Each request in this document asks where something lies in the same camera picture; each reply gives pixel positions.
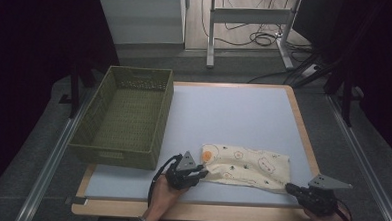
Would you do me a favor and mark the white metal desk frame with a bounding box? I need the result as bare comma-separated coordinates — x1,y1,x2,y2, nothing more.
205,0,304,74

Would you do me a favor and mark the light blue table mat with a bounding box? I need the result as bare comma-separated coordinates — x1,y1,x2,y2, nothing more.
83,79,326,210

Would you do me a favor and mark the green woven plastic basket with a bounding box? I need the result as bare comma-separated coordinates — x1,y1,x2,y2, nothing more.
66,63,176,172

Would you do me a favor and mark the person's left hand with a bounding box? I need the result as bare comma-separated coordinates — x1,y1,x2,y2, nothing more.
142,173,191,221

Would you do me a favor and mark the right hand-held gripper black cable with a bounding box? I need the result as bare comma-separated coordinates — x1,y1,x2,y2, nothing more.
333,196,357,221

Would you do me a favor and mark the white cabinet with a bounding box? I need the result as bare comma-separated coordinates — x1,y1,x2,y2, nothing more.
96,0,189,52

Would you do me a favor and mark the black metal stand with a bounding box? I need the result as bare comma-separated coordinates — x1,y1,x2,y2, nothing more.
58,60,84,120
322,55,368,129

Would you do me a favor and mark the silver metal floor rail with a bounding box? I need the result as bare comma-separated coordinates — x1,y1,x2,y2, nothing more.
13,82,100,221
320,93,392,221

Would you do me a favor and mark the white power strip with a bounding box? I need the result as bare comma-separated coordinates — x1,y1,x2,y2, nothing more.
300,62,321,79

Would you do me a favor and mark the cream printed cloth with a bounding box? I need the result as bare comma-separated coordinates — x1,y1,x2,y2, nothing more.
197,143,293,196

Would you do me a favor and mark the hand-held gripper black cable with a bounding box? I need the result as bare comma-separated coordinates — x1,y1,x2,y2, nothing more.
147,152,184,208
333,196,357,221

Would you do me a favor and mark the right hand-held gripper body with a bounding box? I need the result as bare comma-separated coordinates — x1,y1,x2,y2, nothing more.
298,172,354,219

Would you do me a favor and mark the left hand-held gripper black cable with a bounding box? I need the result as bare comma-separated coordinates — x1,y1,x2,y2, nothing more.
147,152,184,208

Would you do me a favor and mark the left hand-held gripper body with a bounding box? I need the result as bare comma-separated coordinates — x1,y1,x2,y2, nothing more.
164,149,200,193

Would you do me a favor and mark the tangle of black floor cables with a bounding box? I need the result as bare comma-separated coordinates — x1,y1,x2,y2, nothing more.
199,0,316,54

